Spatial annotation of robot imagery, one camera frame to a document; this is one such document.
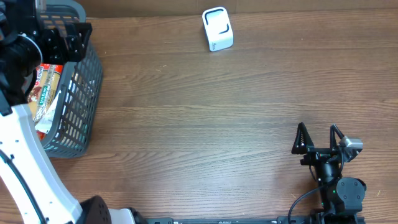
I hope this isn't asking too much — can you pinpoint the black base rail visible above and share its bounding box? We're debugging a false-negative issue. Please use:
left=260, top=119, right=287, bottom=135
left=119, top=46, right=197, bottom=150
left=146, top=215, right=366, bottom=224

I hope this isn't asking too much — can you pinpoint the white barcode scanner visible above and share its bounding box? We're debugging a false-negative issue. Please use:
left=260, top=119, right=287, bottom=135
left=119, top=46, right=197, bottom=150
left=201, top=6, right=234, bottom=52

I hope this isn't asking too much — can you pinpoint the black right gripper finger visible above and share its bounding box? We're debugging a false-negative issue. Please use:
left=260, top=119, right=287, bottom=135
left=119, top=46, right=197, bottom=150
left=330, top=124, right=345, bottom=149
left=291, top=122, right=315, bottom=154

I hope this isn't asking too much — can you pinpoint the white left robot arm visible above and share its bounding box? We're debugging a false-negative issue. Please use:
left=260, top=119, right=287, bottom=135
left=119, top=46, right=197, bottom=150
left=1, top=19, right=145, bottom=223

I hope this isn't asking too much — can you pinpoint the orange spaghetti pasta package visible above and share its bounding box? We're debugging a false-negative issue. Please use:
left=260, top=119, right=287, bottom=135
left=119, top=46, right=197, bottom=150
left=28, top=63, right=63, bottom=140

